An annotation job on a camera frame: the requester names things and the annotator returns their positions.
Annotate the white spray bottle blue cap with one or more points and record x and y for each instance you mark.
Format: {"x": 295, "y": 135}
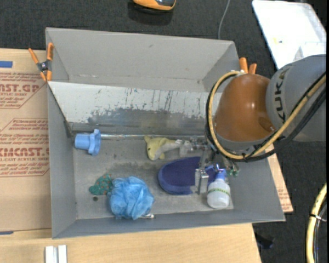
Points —
{"x": 218, "y": 193}

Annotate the yellow plush toy animal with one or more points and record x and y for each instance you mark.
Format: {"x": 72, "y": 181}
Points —
{"x": 156, "y": 147}

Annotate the green spotted toy animal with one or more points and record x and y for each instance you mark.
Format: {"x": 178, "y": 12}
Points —
{"x": 101, "y": 185}

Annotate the grey metal bin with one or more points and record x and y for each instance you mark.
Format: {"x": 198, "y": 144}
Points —
{"x": 131, "y": 59}

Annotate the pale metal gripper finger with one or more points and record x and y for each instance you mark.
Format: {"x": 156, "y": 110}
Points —
{"x": 204, "y": 180}
{"x": 198, "y": 176}

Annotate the light blue plastic spool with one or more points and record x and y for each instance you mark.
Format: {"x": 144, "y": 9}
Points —
{"x": 85, "y": 142}

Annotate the brown cardboard board red print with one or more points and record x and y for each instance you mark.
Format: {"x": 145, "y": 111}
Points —
{"x": 22, "y": 196}

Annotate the blue mesh bath sponge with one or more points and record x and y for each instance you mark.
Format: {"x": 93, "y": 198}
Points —
{"x": 130, "y": 197}

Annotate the purple bowl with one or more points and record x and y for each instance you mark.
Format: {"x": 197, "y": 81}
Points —
{"x": 176, "y": 175}

